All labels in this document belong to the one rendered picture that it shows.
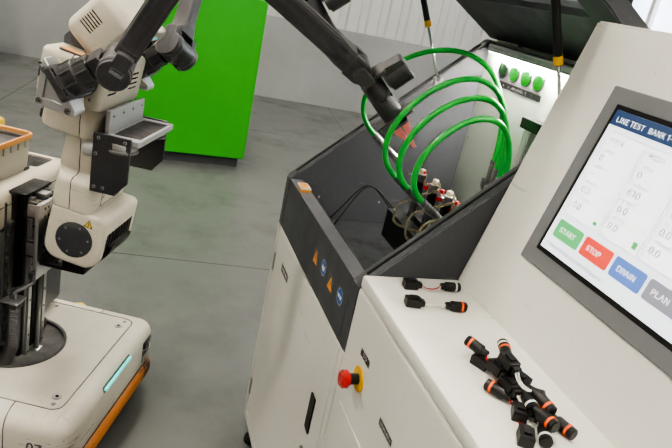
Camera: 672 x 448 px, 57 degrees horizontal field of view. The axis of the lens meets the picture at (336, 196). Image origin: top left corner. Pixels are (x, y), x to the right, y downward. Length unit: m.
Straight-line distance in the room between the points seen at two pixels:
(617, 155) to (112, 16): 1.18
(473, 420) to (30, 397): 1.37
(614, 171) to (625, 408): 0.38
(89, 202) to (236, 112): 3.19
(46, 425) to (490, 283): 1.24
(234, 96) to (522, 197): 3.76
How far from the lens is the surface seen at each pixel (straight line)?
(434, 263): 1.33
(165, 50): 1.89
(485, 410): 0.99
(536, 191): 1.26
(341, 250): 1.44
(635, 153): 1.13
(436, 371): 1.03
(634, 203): 1.10
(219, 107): 4.86
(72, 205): 1.81
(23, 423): 1.96
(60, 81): 1.57
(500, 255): 1.29
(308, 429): 1.59
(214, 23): 4.75
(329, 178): 1.90
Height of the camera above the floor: 1.51
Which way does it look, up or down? 18 degrees down
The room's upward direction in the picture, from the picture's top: 12 degrees clockwise
